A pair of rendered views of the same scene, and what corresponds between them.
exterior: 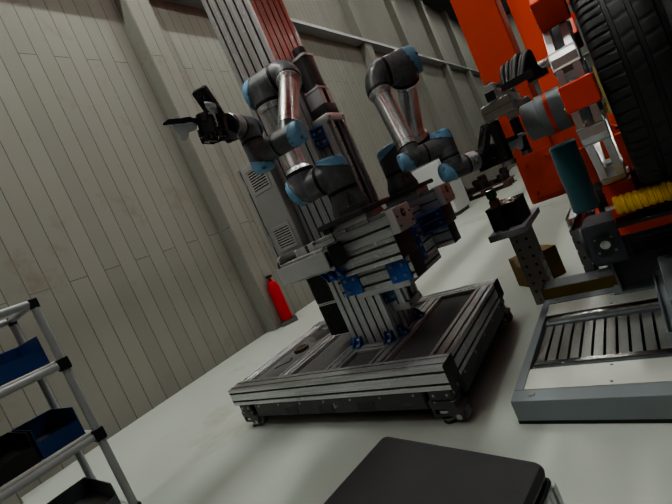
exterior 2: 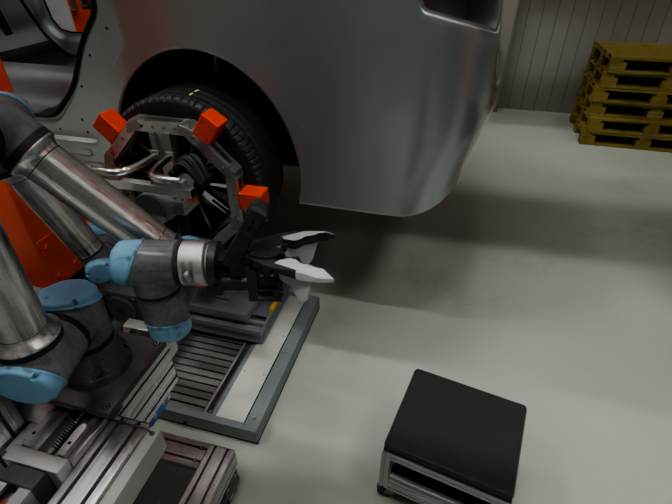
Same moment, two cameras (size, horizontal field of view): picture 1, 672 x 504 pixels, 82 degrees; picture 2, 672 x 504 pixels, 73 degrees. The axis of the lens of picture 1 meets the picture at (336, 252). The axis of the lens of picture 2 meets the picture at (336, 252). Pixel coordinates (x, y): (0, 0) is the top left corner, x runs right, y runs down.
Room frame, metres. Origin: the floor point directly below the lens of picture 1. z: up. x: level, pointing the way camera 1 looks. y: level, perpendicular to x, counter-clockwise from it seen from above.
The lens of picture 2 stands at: (1.29, 0.77, 1.65)
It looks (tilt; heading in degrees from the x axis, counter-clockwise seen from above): 35 degrees down; 247
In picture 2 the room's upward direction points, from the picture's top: straight up
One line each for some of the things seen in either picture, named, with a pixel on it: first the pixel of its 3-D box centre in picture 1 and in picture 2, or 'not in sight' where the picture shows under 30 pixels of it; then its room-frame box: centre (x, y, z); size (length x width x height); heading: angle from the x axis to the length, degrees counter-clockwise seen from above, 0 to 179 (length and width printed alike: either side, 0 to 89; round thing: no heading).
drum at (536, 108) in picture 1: (559, 108); (166, 197); (1.28, -0.86, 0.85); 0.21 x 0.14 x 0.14; 51
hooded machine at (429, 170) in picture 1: (435, 179); not in sight; (8.05, -2.47, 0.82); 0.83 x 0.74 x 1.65; 142
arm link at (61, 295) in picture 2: (333, 173); (73, 314); (1.52, -0.12, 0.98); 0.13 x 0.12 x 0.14; 66
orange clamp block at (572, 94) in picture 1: (579, 94); (253, 198); (0.98, -0.72, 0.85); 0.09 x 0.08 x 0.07; 141
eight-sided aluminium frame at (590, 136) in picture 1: (584, 97); (177, 188); (1.23, -0.91, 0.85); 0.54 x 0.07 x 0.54; 141
